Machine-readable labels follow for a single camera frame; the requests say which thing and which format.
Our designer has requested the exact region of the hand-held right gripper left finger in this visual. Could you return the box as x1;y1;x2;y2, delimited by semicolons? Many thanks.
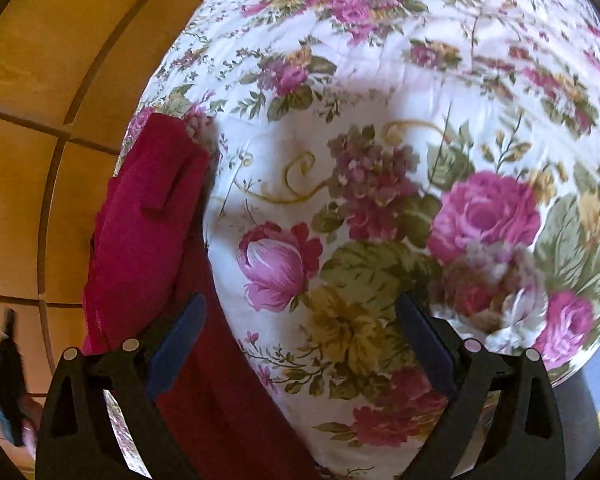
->
34;292;208;480

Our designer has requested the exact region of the red garment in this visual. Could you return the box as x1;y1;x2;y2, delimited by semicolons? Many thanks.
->
82;112;326;480

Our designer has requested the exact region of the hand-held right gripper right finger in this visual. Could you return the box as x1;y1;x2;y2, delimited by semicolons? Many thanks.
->
395;292;567;480

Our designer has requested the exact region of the floral bed sheet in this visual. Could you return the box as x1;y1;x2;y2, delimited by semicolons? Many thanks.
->
105;0;600;480

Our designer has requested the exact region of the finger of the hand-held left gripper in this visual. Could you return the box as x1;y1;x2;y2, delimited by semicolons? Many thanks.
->
0;307;28;448

